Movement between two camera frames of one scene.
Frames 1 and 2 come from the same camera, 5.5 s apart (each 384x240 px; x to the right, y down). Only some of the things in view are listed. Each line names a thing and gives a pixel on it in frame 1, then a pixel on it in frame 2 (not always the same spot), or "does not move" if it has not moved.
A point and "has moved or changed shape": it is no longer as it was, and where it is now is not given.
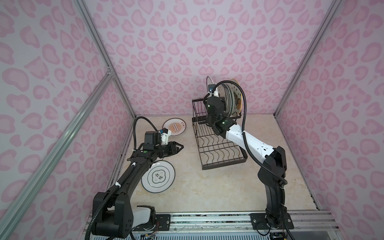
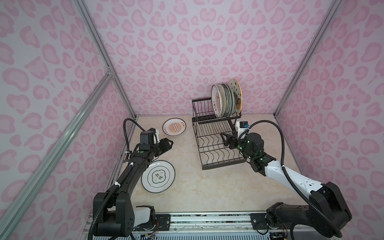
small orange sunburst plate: x=176 y=126 does not move
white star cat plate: x=237 y=96 does not move
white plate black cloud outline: x=159 y=177 does not move
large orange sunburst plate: x=208 y=81 has moved or changed shape
